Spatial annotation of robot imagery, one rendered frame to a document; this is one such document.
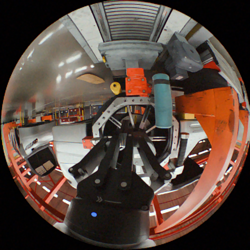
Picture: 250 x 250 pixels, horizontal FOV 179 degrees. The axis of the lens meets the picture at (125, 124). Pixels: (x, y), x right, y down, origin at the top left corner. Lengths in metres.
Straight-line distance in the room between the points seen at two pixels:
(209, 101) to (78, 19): 0.91
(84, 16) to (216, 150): 1.05
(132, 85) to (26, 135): 2.52
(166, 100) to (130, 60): 0.49
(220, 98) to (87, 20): 0.84
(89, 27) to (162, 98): 0.64
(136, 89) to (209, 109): 0.47
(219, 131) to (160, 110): 0.38
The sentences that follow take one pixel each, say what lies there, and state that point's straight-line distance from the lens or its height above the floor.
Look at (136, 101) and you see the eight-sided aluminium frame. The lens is 0.51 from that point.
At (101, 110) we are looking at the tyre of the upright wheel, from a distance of 0.61.
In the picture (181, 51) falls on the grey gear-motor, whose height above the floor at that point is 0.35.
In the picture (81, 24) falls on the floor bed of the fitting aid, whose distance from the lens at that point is 0.68.
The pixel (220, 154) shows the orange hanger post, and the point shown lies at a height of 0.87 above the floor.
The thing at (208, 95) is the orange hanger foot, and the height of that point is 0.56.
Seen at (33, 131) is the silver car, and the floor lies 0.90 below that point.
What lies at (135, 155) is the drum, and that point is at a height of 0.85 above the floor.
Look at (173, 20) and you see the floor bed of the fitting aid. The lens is 0.69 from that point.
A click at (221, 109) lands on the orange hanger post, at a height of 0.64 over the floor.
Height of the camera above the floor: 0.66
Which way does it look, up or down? 9 degrees up
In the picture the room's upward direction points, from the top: 177 degrees clockwise
